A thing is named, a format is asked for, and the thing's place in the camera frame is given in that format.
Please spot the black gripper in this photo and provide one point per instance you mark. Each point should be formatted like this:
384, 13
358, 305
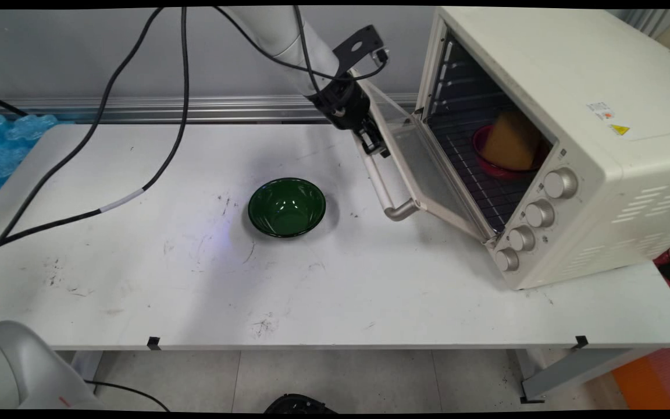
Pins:
344, 105

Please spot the dark green glass bowl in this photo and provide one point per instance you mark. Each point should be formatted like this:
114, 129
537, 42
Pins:
287, 208

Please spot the red bowl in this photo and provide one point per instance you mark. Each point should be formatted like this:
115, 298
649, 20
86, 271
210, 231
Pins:
498, 170

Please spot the orange yellow bread block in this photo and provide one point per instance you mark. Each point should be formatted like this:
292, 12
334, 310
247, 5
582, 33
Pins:
512, 139

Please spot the small silver oven knob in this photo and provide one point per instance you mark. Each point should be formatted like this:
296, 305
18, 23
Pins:
508, 259

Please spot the large silver oven knob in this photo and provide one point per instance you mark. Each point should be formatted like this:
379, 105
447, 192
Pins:
560, 183

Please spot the white label sticker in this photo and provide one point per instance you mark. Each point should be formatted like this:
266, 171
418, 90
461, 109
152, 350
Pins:
601, 109

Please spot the cream toaster oven body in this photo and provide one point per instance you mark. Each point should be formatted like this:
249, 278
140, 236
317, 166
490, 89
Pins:
602, 70

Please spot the yellow warning sticker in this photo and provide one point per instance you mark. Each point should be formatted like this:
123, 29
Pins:
620, 129

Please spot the black object on floor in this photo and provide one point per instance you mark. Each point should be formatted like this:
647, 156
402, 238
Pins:
300, 404

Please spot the black tape marker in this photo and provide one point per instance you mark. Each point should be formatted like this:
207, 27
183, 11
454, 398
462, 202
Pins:
581, 342
153, 343

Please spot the grey table leg brace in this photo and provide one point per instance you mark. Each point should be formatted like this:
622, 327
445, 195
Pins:
579, 369

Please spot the grey table leg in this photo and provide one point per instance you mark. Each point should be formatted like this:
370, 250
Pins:
85, 366

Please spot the blue bubble wrap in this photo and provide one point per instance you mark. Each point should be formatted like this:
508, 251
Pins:
3, 145

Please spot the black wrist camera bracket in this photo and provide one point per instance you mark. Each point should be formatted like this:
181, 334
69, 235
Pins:
358, 43

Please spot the aluminium profile rail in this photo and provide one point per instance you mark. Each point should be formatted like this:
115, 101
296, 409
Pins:
224, 107

